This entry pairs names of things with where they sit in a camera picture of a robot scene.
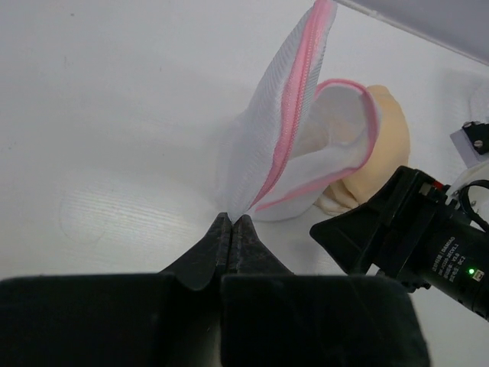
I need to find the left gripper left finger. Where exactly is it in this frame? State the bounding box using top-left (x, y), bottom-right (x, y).
top-left (1, 213), bottom-right (232, 366)

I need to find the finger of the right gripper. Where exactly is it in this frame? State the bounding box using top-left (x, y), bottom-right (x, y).
top-left (309, 194), bottom-right (386, 274)

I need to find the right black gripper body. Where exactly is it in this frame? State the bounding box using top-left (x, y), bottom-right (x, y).
top-left (368, 167), bottom-right (488, 320)

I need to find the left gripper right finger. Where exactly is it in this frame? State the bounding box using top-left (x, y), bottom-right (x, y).
top-left (221, 216), bottom-right (423, 366)

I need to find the beige bra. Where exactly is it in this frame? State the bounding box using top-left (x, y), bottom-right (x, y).
top-left (315, 85), bottom-right (410, 216)

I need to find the white mesh laundry bag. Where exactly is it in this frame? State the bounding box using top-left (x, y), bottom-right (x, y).
top-left (216, 1), bottom-right (381, 222)

